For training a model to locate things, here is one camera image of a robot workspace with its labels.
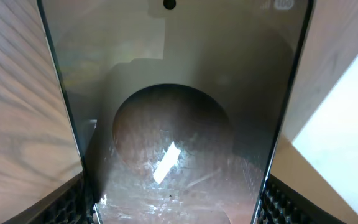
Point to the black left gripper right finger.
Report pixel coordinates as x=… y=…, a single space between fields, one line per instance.
x=280 y=204

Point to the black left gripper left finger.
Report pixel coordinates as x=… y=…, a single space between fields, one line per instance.
x=71 y=203

